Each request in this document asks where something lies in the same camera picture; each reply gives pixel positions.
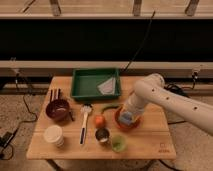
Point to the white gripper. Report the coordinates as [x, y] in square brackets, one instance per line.
[134, 106]

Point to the grey sponge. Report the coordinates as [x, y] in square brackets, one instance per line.
[126, 117]

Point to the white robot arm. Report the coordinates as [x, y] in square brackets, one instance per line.
[150, 89]

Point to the red bowl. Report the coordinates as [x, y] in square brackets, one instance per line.
[122, 126]

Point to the dark maroon bowl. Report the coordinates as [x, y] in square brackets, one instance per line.
[57, 109]

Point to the green chili pepper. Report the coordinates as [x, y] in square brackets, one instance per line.
[112, 106]

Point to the folded grey cloth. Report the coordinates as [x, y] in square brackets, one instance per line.
[107, 87]

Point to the orange tomato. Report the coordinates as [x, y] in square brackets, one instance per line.
[99, 121]

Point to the green plastic cup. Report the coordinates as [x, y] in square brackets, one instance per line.
[118, 143]

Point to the small metal cup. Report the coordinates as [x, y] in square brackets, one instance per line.
[102, 135]

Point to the green plastic tray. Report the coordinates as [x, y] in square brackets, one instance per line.
[85, 82]

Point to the dark chopstick left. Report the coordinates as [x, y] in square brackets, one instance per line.
[51, 93]

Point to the white paper cup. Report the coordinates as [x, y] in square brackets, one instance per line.
[54, 135]

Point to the black power adapter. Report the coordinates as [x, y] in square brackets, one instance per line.
[6, 139]

